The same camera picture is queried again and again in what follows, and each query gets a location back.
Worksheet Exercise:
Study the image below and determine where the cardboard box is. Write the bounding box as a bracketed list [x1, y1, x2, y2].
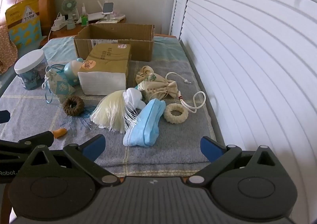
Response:
[74, 23, 155, 62]

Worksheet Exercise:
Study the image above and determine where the white power strip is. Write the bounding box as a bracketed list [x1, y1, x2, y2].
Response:
[51, 12, 68, 31]

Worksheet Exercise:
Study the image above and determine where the beige drawstring pouch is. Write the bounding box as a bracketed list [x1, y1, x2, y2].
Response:
[135, 66, 192, 103]

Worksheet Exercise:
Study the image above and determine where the yellow printed bag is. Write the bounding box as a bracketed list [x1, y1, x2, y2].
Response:
[5, 0, 43, 50]

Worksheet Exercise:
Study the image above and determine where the white louvered door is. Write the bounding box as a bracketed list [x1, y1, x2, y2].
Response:
[170, 0, 195, 40]
[180, 0, 317, 214]

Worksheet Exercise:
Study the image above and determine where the blue thread fringe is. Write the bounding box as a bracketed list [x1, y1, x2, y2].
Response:
[62, 110, 93, 136]

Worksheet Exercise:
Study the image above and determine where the blue face mask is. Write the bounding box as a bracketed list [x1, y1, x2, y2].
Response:
[123, 98, 166, 147]

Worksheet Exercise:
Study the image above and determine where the clear jar with white lid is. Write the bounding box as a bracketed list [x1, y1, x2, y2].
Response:
[14, 50, 47, 91]

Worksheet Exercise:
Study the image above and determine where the white phone stand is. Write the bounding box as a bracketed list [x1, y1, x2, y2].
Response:
[102, 2, 115, 20]

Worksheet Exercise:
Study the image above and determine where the orange earplug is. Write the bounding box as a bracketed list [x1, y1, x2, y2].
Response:
[53, 127, 68, 139]

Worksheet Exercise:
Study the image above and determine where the cream tassel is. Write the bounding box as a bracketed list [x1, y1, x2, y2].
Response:
[90, 88, 146, 133]

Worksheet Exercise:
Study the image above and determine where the white router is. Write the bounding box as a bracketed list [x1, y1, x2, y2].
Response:
[83, 0, 125, 21]

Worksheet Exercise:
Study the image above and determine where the cream woven ring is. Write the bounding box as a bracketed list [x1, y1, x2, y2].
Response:
[164, 103, 189, 124]

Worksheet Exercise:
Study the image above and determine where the white cord loop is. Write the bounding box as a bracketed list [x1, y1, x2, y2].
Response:
[180, 91, 206, 113]

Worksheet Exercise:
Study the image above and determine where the grey plaid blanket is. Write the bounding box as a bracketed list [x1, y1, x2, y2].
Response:
[0, 59, 224, 177]

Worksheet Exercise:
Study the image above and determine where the teal drawstring pouch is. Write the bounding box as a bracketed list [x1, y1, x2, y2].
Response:
[42, 64, 76, 104]

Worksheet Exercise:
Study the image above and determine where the floral cloth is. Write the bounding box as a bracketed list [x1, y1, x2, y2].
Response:
[0, 25, 18, 74]

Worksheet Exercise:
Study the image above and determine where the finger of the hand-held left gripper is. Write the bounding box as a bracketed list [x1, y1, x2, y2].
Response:
[0, 131, 53, 151]
[0, 110, 11, 123]

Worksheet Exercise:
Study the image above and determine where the brown woven ring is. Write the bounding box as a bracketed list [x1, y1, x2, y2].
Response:
[63, 96, 85, 117]

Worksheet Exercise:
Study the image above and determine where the tan wrapped tissue pack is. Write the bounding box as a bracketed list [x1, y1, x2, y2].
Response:
[77, 43, 132, 96]

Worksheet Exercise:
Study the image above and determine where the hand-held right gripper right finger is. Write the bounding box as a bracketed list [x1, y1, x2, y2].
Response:
[186, 136, 276, 186]

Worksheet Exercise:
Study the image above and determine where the small white desk fan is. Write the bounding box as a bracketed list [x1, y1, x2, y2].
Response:
[62, 0, 78, 30]

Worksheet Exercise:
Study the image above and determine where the wooden nightstand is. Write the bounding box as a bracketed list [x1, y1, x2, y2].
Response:
[41, 17, 127, 46]

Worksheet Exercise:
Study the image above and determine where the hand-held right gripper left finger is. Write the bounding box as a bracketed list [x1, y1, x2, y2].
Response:
[23, 134, 119, 186]

